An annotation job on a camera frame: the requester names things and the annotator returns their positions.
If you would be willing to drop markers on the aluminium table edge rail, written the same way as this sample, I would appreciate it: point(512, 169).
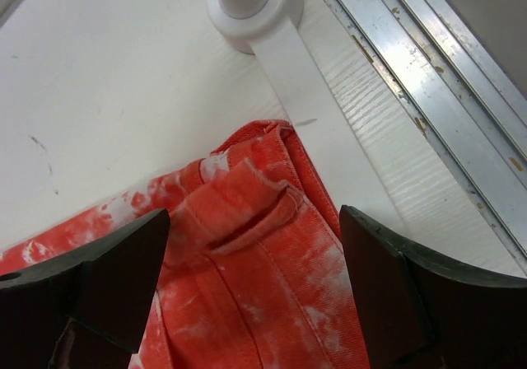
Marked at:
point(446, 111)

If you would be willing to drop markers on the white clothes rack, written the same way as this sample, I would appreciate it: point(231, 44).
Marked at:
point(268, 30)

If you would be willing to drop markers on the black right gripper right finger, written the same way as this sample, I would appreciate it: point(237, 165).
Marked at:
point(418, 308)

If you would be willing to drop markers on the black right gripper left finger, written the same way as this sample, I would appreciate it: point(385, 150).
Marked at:
point(87, 308)

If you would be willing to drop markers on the red white tie-dye trousers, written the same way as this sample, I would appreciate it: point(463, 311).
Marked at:
point(254, 274)

